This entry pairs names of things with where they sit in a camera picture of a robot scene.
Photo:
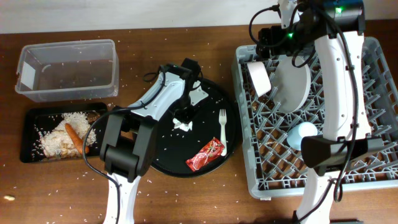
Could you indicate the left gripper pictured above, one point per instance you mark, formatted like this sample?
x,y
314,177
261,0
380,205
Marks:
x,y
185,117

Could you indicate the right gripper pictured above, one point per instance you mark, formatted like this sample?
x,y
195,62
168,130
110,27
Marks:
x,y
275,33

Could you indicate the white napkin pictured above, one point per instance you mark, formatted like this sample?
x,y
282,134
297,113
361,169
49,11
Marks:
x,y
183,126

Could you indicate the beige bowl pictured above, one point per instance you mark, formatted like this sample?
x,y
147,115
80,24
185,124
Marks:
x,y
259,77

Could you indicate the grey plate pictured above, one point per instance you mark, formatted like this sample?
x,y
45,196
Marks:
x,y
293,85

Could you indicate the brown food scrap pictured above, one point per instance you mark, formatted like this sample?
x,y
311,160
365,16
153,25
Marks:
x,y
92,117

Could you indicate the light blue cup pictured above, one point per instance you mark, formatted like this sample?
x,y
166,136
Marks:
x,y
296,134

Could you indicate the orange carrot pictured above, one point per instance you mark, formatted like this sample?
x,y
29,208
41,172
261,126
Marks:
x,y
76,140

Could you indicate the rice and food scraps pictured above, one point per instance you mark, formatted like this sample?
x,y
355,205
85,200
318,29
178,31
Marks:
x,y
57,143

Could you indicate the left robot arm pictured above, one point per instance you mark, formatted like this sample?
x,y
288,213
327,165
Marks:
x,y
129,142

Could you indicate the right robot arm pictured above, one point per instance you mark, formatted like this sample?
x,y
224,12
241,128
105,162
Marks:
x,y
336,31

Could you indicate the grey dishwasher rack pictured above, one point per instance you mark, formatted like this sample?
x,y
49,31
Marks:
x,y
273,168

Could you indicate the round black serving tray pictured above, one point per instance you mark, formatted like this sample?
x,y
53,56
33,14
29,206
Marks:
x,y
175,147

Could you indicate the white plastic fork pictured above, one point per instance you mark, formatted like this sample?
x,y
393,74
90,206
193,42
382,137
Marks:
x,y
222,122

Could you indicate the red snack wrapper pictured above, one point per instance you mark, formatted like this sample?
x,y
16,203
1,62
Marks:
x,y
211,151

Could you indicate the clear plastic bin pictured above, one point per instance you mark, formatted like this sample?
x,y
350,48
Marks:
x,y
67,71

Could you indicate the black rectangular tray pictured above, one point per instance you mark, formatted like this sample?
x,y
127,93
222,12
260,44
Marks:
x,y
40,121

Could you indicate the peanut on table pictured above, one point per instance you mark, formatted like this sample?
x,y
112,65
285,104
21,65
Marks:
x,y
9,197

